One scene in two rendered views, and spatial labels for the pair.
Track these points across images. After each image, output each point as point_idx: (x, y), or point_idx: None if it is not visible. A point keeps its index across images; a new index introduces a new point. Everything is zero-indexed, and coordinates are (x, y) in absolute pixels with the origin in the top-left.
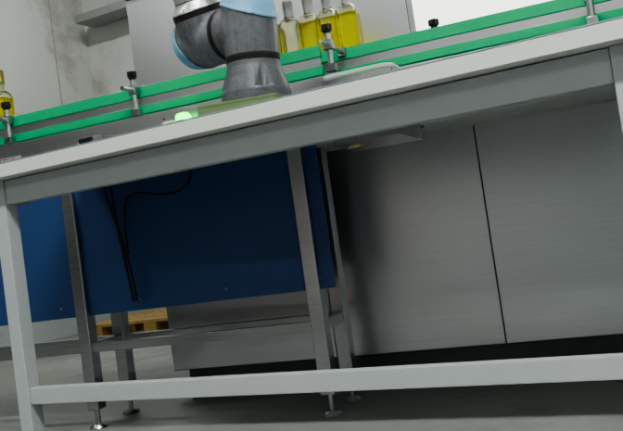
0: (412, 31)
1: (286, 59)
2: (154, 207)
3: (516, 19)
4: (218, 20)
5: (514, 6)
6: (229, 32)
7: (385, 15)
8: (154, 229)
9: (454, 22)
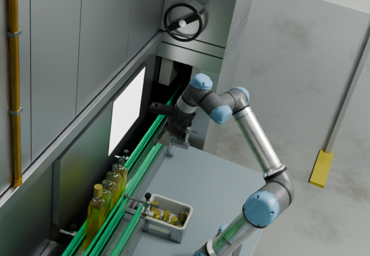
0: (107, 156)
1: (132, 222)
2: None
3: (158, 143)
4: (235, 250)
5: (130, 124)
6: (238, 252)
7: (102, 153)
8: None
9: (148, 156)
